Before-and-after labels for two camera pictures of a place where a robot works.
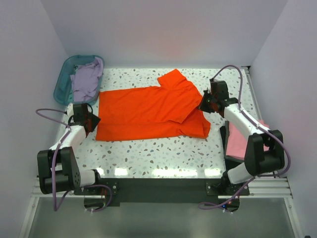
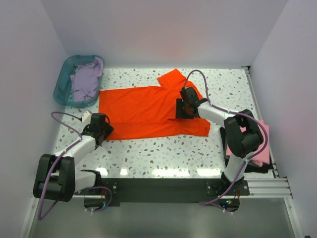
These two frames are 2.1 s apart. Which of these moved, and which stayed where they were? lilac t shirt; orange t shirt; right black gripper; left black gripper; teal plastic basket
Moved: right black gripper; left black gripper
Stayed: orange t shirt; lilac t shirt; teal plastic basket
